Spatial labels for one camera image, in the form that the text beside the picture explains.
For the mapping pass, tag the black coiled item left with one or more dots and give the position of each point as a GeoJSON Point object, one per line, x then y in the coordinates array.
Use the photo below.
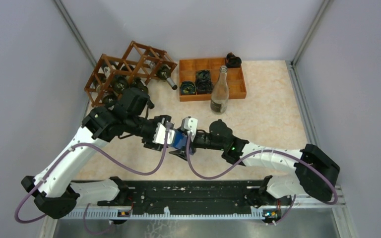
{"type": "Point", "coordinates": [187, 88]}

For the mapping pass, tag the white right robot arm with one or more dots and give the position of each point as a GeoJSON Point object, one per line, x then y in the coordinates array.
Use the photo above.
{"type": "Point", "coordinates": [305, 171]}

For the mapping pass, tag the green bottle white label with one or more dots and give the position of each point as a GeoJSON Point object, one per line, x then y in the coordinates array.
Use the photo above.
{"type": "Point", "coordinates": [119, 82]}

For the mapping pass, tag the brown wooden wine rack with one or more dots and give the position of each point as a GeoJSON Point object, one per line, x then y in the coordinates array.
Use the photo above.
{"type": "Point", "coordinates": [138, 61]}

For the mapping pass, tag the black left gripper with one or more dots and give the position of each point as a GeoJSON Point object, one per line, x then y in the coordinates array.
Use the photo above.
{"type": "Point", "coordinates": [150, 135]}

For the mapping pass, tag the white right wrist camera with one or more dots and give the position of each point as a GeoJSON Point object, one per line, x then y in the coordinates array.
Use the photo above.
{"type": "Point", "coordinates": [189, 125]}

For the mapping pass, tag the green bottle silver neck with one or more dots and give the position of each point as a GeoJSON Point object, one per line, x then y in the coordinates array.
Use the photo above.
{"type": "Point", "coordinates": [108, 96]}

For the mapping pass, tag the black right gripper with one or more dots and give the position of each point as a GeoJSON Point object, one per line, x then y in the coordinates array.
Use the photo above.
{"type": "Point", "coordinates": [192, 141]}

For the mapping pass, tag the black coiled item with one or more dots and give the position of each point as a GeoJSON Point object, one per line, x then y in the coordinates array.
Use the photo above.
{"type": "Point", "coordinates": [187, 88]}
{"type": "Point", "coordinates": [203, 82]}

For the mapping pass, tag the green bottle black neck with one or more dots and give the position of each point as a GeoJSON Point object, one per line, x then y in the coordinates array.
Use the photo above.
{"type": "Point", "coordinates": [137, 83]}

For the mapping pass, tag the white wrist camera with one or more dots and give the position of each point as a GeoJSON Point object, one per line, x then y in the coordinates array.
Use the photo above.
{"type": "Point", "coordinates": [160, 135]}
{"type": "Point", "coordinates": [189, 125]}

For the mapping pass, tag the blue square glass bottle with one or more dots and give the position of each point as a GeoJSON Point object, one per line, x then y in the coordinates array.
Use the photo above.
{"type": "Point", "coordinates": [181, 142]}

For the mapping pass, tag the clear glass wine bottle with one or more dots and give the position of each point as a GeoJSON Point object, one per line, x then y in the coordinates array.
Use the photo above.
{"type": "Point", "coordinates": [220, 93]}

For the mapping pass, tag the black object behind tray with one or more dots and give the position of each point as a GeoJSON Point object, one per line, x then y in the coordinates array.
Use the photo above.
{"type": "Point", "coordinates": [232, 61]}

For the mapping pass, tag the wooden compartment tray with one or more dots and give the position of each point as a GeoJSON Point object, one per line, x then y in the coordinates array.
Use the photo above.
{"type": "Point", "coordinates": [189, 67]}

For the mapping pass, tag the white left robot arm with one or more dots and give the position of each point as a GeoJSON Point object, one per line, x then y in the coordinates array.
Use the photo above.
{"type": "Point", "coordinates": [54, 190]}

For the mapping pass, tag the black coiled item right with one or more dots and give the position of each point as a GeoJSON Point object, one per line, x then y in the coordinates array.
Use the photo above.
{"type": "Point", "coordinates": [203, 82]}

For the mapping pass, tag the green bottle upper rack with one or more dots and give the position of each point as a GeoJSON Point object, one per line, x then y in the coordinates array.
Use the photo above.
{"type": "Point", "coordinates": [164, 73]}

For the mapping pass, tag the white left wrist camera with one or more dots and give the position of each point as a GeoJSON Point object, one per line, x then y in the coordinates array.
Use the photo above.
{"type": "Point", "coordinates": [160, 135]}

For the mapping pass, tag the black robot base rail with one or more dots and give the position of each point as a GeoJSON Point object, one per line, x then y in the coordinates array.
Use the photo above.
{"type": "Point", "coordinates": [197, 199]}

